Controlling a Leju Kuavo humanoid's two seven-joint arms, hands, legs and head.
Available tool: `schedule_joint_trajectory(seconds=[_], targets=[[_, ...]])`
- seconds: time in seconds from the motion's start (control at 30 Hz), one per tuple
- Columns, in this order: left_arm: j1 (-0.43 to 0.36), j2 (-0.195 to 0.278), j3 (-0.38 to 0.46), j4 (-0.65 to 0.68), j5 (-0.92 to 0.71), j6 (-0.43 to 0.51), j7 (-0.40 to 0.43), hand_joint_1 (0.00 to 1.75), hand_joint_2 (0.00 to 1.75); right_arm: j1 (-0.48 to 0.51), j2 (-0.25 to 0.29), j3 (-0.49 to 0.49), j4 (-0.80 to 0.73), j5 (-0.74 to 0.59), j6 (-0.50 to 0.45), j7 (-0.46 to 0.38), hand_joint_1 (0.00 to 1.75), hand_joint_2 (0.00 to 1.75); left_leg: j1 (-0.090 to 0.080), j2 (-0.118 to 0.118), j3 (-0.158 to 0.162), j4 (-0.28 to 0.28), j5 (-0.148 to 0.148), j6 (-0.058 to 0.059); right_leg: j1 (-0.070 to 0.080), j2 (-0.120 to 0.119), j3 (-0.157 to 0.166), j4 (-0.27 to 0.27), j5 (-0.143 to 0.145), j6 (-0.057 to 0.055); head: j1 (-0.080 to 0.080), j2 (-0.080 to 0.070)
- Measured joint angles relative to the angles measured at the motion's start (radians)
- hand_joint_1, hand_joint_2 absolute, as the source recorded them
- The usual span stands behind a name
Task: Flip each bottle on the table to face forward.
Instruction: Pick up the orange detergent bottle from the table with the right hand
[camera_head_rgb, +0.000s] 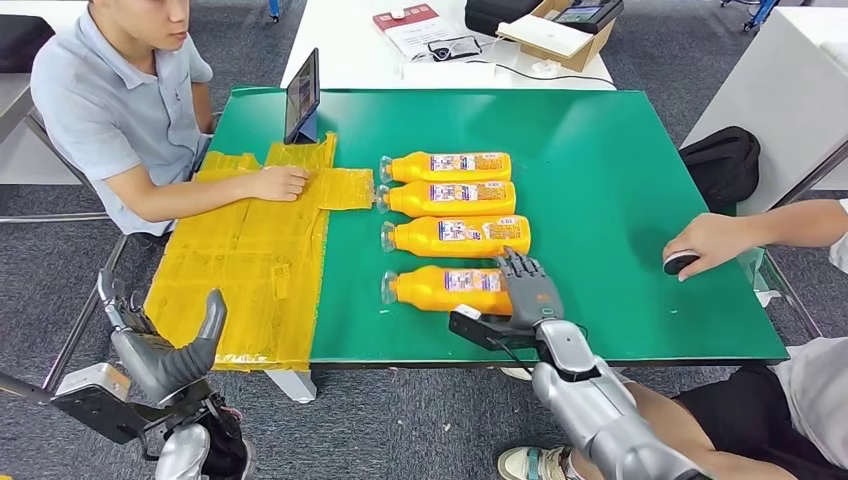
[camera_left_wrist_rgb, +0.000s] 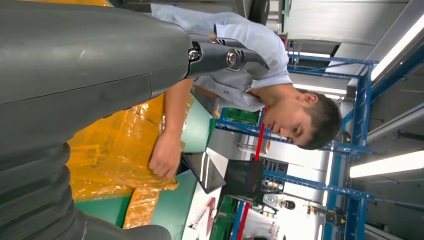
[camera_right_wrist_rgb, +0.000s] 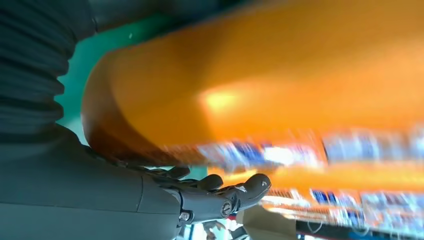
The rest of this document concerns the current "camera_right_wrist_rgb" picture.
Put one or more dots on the brown cardboard box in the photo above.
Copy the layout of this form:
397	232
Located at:
265	225

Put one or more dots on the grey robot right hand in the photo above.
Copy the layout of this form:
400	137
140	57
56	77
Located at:
82	192

